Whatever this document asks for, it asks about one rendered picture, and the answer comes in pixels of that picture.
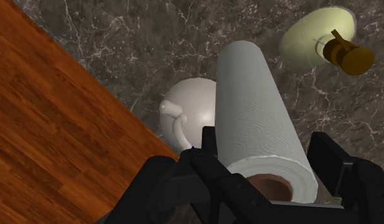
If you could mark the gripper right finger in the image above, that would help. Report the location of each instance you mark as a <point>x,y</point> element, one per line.
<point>350,176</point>

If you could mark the pale green bottle with brown cap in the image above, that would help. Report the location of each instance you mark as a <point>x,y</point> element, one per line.
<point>322,37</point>

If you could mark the white paper towel roll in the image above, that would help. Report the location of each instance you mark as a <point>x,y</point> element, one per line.
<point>253,118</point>

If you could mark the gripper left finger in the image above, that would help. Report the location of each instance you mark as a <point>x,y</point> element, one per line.
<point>210,180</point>

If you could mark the white round teapot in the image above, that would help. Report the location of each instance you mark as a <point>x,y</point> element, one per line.
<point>194,114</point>

